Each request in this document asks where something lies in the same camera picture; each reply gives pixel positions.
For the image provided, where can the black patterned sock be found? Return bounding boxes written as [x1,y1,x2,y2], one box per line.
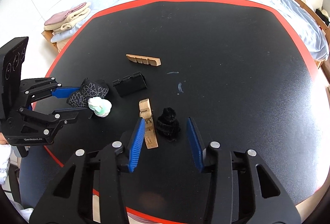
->
[67,79,109,108]

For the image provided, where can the green white sock ball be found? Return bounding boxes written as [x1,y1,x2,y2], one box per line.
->
[88,97,112,118]

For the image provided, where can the black small box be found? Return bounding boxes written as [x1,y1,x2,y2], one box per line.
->
[112,72,147,97]

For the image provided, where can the wooden clothespin piece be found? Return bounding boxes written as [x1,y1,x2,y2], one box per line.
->
[139,98,158,149]

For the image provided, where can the black fuzzy scrunchie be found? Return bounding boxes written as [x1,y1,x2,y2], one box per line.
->
[155,107,181,142]

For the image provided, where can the long wooden notched block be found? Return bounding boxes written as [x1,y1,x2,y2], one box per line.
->
[126,54,161,66]

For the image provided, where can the person left hand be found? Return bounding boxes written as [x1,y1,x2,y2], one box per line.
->
[0,132,8,145]

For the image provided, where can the person blue trouser leg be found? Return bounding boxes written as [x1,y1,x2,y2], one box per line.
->
[19,146,61,208]

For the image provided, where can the folded pink beige blankets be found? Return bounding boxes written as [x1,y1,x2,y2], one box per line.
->
[44,2,91,33]

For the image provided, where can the red black table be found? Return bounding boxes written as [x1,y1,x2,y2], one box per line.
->
[32,0,330,224]

